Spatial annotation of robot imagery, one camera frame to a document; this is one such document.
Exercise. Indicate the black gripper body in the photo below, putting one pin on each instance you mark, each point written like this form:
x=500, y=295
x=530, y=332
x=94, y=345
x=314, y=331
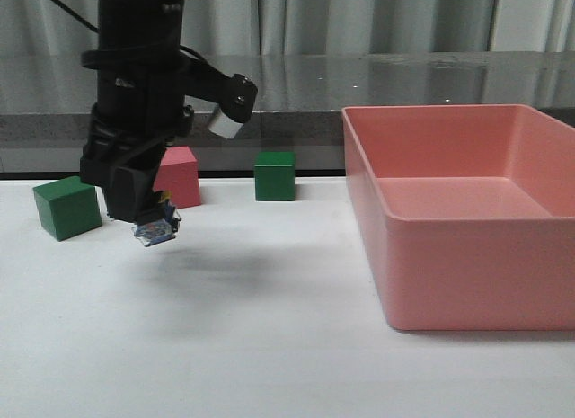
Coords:
x=113, y=144

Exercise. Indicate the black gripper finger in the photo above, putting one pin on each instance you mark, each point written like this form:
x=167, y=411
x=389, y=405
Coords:
x=130, y=194

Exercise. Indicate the yellow push button switch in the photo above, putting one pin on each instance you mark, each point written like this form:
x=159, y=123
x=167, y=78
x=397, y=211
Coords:
x=161, y=226

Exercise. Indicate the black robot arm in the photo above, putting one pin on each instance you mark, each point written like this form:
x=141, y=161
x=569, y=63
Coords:
x=140, y=104

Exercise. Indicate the pink wooden cube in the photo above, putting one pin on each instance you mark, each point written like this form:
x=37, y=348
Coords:
x=178, y=174

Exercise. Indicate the green wooden cube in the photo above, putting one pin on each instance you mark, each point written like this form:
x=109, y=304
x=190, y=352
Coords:
x=67, y=207
x=275, y=176

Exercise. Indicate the grey stone counter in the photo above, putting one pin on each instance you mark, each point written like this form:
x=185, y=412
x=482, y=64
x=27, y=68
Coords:
x=46, y=100

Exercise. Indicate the grey curtain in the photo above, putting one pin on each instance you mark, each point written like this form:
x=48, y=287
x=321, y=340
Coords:
x=353, y=27

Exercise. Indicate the pink plastic bin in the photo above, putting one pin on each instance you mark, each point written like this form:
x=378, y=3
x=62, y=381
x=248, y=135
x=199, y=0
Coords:
x=466, y=213

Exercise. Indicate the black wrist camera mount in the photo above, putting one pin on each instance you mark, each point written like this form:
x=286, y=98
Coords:
x=234, y=96

